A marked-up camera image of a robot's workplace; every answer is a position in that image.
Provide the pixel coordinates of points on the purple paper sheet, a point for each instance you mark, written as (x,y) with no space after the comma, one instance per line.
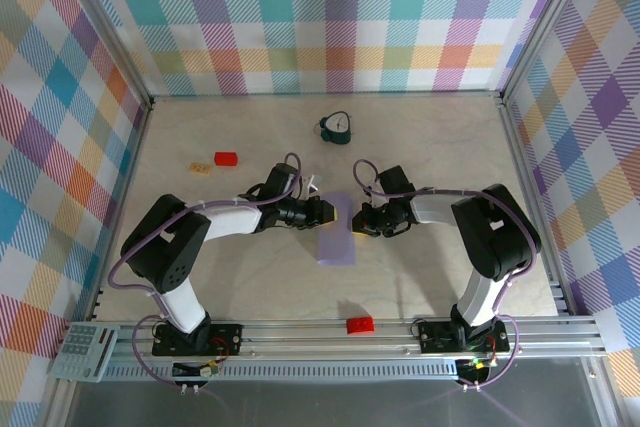
(336,247)

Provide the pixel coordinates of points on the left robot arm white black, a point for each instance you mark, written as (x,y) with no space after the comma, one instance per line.
(230,219)

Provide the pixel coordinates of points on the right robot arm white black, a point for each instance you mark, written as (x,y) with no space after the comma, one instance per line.
(432,209)

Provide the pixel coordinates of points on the green alarm clock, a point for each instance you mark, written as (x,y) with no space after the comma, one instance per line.
(337,128)

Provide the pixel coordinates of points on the red toy brick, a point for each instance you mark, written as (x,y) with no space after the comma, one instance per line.
(360,325)
(226,159)

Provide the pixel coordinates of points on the small wooden tile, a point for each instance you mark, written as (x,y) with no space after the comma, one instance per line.
(200,168)

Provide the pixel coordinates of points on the small electronics module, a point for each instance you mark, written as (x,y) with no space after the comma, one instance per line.
(475,364)
(207,371)

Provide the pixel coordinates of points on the grey metal panel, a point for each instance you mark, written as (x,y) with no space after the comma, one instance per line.
(325,404)

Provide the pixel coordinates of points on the grey calculator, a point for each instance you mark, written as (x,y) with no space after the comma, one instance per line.
(82,352)

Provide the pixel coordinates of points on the thin aluminium rail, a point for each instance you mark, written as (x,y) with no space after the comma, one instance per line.
(325,95)

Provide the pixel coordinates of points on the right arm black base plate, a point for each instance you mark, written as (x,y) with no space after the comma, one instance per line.
(435,337)

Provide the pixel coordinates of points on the aluminium frame rail wide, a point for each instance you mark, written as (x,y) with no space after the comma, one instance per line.
(300,342)

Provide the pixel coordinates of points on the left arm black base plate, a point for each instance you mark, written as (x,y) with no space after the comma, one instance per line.
(230,334)

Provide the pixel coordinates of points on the aluminium side rail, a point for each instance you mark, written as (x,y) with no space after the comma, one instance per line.
(530,187)
(126,202)

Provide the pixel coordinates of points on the aluminium frame post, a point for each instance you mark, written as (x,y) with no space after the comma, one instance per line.
(545,22)
(107,32)

